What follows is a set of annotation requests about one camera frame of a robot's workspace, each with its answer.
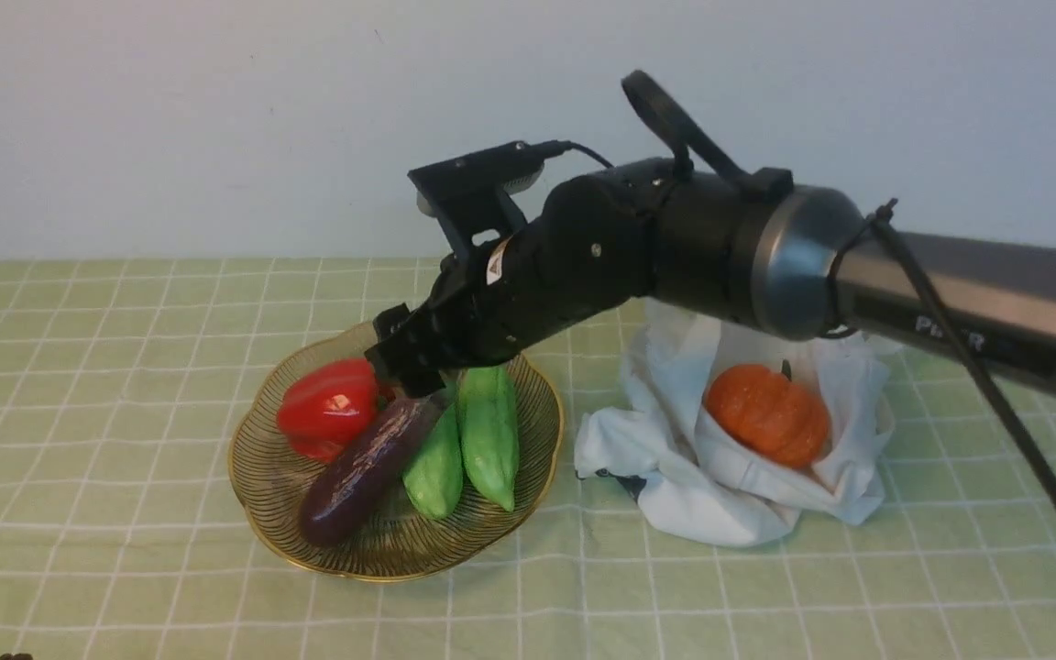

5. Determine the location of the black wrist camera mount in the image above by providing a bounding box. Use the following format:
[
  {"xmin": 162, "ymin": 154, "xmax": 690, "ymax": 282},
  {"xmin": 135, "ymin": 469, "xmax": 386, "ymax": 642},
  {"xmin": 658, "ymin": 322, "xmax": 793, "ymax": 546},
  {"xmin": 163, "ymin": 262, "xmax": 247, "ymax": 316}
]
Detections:
[{"xmin": 408, "ymin": 142, "xmax": 549, "ymax": 263}]

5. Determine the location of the green cucumber right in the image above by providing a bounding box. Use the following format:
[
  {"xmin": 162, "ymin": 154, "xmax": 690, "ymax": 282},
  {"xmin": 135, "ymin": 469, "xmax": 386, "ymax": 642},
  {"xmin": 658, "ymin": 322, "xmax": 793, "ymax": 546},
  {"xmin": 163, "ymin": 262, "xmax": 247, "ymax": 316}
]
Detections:
[{"xmin": 458, "ymin": 365, "xmax": 520, "ymax": 512}]

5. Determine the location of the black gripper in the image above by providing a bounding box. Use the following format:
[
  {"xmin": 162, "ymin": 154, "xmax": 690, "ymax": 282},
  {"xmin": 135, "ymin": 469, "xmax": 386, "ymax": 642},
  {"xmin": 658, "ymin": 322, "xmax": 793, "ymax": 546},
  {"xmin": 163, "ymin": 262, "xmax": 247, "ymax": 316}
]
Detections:
[{"xmin": 365, "ymin": 175, "xmax": 653, "ymax": 398}]

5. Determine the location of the red bell pepper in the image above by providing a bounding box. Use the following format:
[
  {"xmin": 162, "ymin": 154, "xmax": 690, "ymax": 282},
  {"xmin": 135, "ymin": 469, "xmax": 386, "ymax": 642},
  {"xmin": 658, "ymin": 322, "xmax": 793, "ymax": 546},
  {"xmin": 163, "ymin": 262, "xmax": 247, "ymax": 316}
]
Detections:
[{"xmin": 276, "ymin": 357, "xmax": 380, "ymax": 464}]

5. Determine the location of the black cable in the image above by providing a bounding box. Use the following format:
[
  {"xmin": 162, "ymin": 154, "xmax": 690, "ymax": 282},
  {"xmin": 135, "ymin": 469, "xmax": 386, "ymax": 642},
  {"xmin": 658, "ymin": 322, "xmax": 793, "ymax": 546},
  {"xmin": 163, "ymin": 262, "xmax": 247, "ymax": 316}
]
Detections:
[{"xmin": 528, "ymin": 140, "xmax": 1056, "ymax": 612}]

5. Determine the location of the green checkered tablecloth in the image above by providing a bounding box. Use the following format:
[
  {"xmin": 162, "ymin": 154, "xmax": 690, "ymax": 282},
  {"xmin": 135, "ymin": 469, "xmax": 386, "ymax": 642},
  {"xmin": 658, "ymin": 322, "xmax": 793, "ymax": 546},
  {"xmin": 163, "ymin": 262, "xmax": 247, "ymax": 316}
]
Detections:
[{"xmin": 0, "ymin": 258, "xmax": 1056, "ymax": 659}]

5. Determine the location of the gold wire basket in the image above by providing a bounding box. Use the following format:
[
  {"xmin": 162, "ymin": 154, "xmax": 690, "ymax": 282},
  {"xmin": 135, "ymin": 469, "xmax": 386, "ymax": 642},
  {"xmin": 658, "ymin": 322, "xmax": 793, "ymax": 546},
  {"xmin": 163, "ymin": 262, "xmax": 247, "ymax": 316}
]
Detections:
[{"xmin": 227, "ymin": 324, "xmax": 566, "ymax": 582}]

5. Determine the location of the purple eggplant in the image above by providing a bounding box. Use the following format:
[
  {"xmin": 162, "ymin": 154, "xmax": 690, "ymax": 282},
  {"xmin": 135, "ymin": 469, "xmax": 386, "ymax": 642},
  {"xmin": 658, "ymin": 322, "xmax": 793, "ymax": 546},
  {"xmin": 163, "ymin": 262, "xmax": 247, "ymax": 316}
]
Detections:
[{"xmin": 298, "ymin": 391, "xmax": 447, "ymax": 547}]

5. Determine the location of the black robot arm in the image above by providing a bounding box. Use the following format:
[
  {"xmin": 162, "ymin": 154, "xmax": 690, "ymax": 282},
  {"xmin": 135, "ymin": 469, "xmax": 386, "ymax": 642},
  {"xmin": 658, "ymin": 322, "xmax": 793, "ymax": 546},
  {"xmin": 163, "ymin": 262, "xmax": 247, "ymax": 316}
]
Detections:
[{"xmin": 366, "ymin": 71, "xmax": 1056, "ymax": 397}]

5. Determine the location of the orange pumpkin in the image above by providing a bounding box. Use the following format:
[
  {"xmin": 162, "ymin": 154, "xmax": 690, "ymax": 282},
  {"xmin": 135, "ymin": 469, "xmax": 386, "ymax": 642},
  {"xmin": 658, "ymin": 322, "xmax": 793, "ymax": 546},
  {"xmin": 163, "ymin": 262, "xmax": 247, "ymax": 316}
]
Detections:
[{"xmin": 703, "ymin": 363, "xmax": 831, "ymax": 469}]

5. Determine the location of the green cucumber left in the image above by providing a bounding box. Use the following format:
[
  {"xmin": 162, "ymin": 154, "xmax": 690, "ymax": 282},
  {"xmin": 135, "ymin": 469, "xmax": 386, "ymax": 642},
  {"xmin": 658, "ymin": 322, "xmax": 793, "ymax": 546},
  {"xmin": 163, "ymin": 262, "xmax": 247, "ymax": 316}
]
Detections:
[{"xmin": 402, "ymin": 385, "xmax": 464, "ymax": 521}]

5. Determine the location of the green cucumber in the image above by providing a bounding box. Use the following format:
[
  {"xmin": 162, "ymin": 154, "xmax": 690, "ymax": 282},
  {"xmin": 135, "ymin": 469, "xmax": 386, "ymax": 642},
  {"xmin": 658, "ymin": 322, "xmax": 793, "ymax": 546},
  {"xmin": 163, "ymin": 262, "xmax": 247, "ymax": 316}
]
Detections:
[
  {"xmin": 402, "ymin": 385, "xmax": 464, "ymax": 521},
  {"xmin": 458, "ymin": 365, "xmax": 520, "ymax": 512}
]

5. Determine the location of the white cloth bag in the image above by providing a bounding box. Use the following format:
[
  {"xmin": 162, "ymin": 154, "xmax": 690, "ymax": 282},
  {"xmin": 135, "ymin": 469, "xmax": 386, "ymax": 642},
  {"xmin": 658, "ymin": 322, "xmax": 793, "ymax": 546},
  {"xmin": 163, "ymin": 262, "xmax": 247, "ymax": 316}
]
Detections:
[{"xmin": 574, "ymin": 300, "xmax": 898, "ymax": 547}]

